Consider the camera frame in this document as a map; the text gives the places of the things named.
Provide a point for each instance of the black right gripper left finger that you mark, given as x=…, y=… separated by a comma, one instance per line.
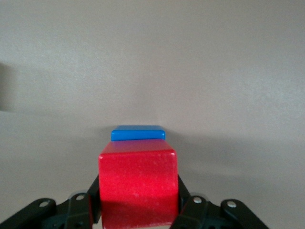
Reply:
x=74, y=212

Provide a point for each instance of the blue wooden cube block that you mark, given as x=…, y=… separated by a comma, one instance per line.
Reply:
x=138, y=134

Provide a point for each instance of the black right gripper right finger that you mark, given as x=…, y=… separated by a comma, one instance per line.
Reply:
x=202, y=214

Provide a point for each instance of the red wooden cube block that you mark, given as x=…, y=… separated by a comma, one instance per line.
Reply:
x=138, y=183

